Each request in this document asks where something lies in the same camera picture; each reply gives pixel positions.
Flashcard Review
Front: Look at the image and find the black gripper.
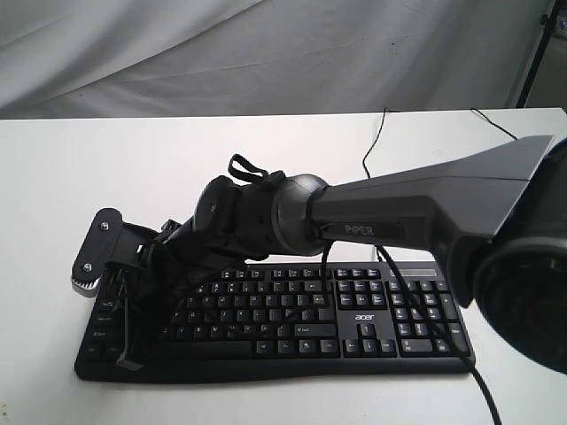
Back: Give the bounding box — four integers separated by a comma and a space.
116, 219, 246, 371

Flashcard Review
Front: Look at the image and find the black acer keyboard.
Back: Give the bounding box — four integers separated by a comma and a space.
74, 262, 475, 384

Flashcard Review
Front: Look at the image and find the grey backdrop cloth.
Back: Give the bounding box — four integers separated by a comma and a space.
1, 1, 552, 119

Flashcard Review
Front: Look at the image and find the black tripod stand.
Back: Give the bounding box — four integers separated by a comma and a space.
515, 0, 562, 109

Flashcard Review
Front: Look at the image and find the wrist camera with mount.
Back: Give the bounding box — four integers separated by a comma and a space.
71, 208, 158, 298

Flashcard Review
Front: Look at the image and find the black keyboard cable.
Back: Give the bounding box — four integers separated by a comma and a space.
361, 107, 388, 264

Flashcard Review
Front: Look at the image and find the thin black cable right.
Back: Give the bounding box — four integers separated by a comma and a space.
470, 108, 517, 138

